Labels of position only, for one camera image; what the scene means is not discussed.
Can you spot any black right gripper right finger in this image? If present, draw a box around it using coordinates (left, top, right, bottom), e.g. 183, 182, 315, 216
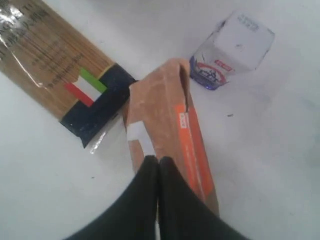
158, 157, 247, 240

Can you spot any brown kraft pouch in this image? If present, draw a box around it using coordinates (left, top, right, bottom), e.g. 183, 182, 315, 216
123, 58, 219, 215

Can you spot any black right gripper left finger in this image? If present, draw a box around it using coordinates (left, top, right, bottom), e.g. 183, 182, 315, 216
68, 155, 159, 240

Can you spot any spaghetti package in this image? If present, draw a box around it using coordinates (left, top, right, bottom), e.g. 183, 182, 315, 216
0, 0, 135, 147

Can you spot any small blue white packet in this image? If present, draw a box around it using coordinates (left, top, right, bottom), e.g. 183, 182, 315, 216
189, 10, 275, 90

